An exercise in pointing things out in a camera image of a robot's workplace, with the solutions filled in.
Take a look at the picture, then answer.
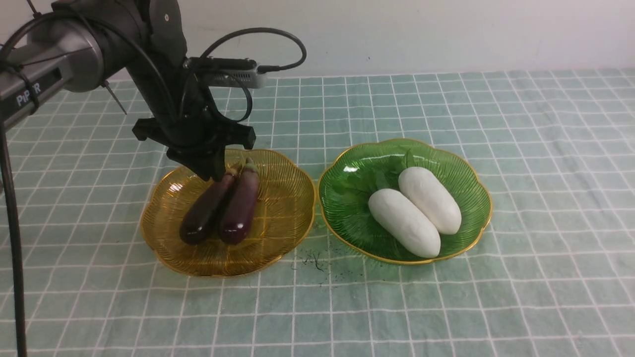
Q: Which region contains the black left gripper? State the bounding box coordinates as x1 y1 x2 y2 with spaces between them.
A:
133 107 256 181

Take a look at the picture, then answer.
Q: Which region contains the purple eggplant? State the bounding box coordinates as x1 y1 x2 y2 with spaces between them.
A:
219 158 260 245
179 167 238 245

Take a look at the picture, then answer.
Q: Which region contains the white radish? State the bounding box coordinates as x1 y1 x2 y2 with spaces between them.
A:
332 171 442 259
398 149 462 235

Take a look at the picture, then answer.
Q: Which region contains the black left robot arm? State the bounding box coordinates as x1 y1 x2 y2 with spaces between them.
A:
1 0 256 181

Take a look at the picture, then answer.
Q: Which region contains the amber plastic plate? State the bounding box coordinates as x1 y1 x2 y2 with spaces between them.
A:
140 149 316 278

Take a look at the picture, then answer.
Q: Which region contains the green plastic plate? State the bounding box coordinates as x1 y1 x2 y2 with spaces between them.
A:
318 138 494 266

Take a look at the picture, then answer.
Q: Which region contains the green checkered tablecloth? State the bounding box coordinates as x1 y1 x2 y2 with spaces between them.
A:
7 68 635 357

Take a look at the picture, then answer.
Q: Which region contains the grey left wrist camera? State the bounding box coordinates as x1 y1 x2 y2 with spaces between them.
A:
184 57 267 90

